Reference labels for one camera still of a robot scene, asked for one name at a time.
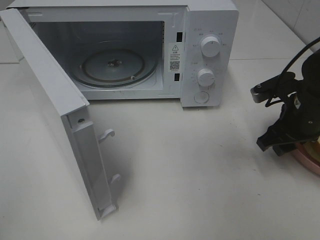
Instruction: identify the white microwave door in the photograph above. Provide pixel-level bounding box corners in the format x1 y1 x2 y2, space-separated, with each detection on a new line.
0 8 121 220

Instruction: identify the pink plate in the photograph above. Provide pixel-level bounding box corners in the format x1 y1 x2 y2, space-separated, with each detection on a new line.
292 141 320 176

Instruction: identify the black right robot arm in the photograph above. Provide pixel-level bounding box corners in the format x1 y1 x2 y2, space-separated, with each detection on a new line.
250 51 320 156

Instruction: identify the glass microwave turntable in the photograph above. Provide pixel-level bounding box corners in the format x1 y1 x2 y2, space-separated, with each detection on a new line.
68 41 162 89

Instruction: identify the white adjacent table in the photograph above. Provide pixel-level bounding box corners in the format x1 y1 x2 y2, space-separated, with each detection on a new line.
228 0 316 61

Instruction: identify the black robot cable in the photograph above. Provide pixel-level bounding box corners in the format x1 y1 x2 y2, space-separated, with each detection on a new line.
263 36 320 108

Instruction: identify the white microwave knob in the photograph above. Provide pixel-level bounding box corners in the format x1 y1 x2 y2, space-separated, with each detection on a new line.
200 35 222 58
197 68 215 87

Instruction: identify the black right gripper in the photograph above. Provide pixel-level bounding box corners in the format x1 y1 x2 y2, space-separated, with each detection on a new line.
256 93 320 157

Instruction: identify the toast sandwich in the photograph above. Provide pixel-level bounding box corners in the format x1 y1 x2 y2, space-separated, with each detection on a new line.
309 139 320 162

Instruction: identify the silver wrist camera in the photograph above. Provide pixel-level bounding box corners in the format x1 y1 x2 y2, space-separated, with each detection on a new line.
250 71 298 103

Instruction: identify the round door release button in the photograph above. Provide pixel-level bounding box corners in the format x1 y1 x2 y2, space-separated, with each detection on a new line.
194 91 210 104

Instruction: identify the white microwave oven body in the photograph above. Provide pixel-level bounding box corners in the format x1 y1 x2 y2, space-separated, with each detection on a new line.
0 0 239 108

